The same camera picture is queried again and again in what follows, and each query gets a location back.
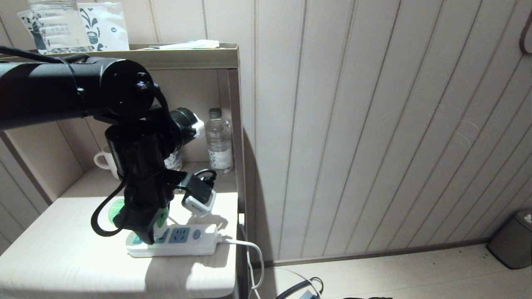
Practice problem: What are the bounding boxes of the green mosquito repellent plug-in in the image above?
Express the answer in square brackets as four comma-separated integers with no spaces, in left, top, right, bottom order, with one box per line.
[108,199,170,243]

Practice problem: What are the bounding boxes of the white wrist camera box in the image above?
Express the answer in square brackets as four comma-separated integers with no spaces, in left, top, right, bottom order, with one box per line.
[182,172,217,217]

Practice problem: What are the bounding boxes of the white printed bag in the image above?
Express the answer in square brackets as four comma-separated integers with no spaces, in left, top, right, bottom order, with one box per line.
[17,10,49,54]
[78,2,130,51]

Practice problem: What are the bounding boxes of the white ribbed mug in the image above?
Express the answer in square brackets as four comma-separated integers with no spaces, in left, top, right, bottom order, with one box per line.
[94,145,121,180]

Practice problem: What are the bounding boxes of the white power strip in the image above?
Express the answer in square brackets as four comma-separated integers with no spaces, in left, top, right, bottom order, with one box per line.
[126,224,219,258]

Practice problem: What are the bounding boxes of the large clear water bottle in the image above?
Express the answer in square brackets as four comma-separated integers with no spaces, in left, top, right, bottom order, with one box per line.
[29,0,95,54]

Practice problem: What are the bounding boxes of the small water bottle black cap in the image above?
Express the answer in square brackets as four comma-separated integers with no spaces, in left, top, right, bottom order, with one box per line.
[205,107,234,174]
[164,152,183,172]

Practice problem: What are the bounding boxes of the grey trash bin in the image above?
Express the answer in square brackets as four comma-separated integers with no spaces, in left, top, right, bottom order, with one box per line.
[485,209,532,270]

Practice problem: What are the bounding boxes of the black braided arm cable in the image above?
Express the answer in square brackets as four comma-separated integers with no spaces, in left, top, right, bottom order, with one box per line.
[91,179,127,238]

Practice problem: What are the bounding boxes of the black floor cable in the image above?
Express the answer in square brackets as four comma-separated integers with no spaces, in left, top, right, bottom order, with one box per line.
[275,277,325,299]

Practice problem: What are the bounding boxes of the flat white paper packet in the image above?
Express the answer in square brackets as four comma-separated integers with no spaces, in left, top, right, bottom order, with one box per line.
[139,39,221,50]

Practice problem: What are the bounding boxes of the white power strip cable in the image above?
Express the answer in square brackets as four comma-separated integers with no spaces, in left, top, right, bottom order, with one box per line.
[216,213,264,299]

